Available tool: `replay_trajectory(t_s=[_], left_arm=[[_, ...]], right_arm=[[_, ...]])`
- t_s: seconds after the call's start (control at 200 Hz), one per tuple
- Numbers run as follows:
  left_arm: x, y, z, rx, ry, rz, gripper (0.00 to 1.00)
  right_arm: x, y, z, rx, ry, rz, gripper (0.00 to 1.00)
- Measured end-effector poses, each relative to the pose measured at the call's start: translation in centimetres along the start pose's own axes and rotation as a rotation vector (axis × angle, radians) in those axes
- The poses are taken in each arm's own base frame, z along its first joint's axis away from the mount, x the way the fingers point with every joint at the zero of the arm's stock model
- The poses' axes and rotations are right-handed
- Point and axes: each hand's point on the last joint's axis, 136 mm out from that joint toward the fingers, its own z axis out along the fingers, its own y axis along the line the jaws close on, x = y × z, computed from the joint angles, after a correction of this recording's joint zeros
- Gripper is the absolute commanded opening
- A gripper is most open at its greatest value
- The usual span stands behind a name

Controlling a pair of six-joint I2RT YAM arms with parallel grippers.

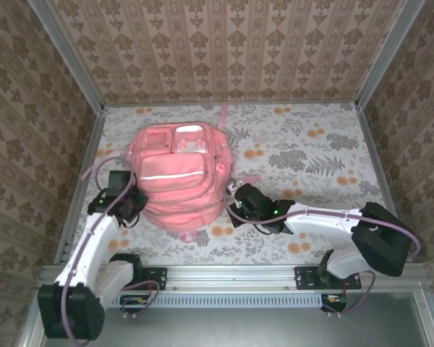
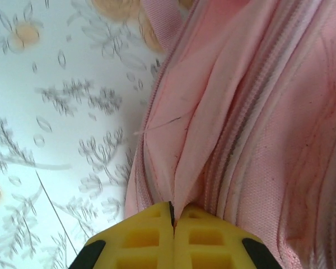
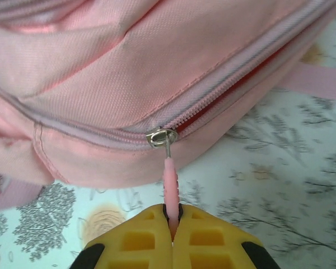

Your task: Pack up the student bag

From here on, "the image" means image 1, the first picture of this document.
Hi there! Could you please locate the pink backpack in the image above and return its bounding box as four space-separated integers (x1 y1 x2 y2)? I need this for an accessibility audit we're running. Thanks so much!
81 103 262 244

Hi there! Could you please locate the floral tablecloth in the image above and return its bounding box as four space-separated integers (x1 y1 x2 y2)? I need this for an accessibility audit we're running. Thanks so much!
68 103 404 265

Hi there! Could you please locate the grey sheet metal panel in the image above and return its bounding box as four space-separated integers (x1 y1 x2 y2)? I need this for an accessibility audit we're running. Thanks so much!
39 292 433 347

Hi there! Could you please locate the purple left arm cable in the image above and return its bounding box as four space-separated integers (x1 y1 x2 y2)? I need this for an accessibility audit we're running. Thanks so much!
59 155 162 341

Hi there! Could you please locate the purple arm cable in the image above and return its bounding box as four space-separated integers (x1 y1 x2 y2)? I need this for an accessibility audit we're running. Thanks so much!
59 155 162 341
228 200 421 319

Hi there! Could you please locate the aluminium side rail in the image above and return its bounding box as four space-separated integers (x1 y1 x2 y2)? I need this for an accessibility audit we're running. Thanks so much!
354 104 413 263
54 108 106 267

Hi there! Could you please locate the aluminium mounting rail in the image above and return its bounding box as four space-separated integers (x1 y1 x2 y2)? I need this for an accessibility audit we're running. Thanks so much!
39 263 426 292

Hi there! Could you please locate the black cable connector board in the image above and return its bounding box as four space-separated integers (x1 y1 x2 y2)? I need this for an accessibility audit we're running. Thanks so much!
119 294 150 314
320 293 348 314

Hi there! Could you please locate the slotted pale blue cable duct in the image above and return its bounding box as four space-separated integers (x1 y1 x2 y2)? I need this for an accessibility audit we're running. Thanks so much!
108 293 325 308

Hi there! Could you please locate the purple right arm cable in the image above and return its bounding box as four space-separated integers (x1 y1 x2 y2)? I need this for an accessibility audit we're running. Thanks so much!
228 200 421 319

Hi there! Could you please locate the aluminium frame post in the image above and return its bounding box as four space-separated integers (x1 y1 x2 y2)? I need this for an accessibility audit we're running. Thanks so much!
27 0 105 113
354 0 427 109

